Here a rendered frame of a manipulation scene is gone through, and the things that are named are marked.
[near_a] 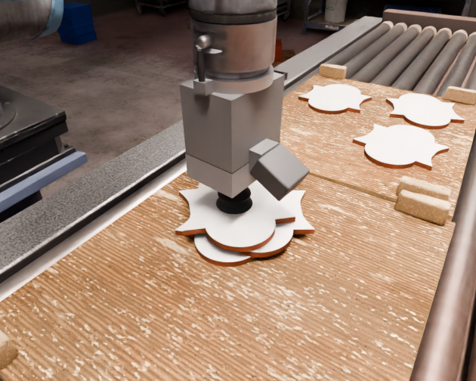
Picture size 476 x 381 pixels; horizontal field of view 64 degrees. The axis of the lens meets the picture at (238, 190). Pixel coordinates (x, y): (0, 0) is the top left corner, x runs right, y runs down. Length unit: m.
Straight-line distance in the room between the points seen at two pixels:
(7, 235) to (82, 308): 0.19
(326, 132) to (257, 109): 0.33
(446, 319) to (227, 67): 0.32
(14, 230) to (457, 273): 0.53
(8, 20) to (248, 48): 0.47
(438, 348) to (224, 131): 0.28
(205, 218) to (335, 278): 0.15
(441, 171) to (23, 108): 0.70
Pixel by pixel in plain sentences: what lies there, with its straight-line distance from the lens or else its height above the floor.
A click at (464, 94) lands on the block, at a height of 0.95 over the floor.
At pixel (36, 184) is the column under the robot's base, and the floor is 0.86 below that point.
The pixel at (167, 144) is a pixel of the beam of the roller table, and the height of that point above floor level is 0.92.
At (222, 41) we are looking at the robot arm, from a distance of 0.33.
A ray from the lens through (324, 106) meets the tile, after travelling 0.76.
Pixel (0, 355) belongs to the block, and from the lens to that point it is 0.38.
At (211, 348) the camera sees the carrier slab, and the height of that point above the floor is 0.94.
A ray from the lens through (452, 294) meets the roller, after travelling 0.47.
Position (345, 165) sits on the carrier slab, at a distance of 0.59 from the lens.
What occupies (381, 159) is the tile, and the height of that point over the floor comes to 0.94.
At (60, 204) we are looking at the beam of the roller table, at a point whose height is 0.91.
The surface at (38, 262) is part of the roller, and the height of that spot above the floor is 0.92.
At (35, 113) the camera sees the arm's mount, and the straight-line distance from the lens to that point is 0.77.
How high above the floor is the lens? 1.24
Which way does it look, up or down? 36 degrees down
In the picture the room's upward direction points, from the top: straight up
